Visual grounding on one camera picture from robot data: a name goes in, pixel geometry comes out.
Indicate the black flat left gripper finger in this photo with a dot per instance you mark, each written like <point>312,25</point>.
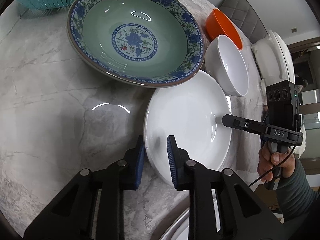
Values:
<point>248,125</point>

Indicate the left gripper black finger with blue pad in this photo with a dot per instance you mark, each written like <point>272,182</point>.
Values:
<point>186,173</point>
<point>126,173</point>

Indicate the white ceramic plate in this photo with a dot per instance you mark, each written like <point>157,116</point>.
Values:
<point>192,112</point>

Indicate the white bowl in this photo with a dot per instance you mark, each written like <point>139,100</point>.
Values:
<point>224,62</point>

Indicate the orange plastic bowl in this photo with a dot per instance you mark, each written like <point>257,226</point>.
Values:
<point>217,23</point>

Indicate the blue floral green bowl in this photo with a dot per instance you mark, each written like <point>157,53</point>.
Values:
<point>149,43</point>

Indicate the dark green sleeve forearm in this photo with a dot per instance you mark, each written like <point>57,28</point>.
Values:
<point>294,194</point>

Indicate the person's right hand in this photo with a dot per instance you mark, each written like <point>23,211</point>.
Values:
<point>268,160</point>

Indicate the white rice cooker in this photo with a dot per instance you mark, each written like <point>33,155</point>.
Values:
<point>273,59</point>

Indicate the grey quilted chair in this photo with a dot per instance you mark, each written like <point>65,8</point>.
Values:
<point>242,14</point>

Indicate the black camera box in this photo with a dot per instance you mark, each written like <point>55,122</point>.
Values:
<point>283,106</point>

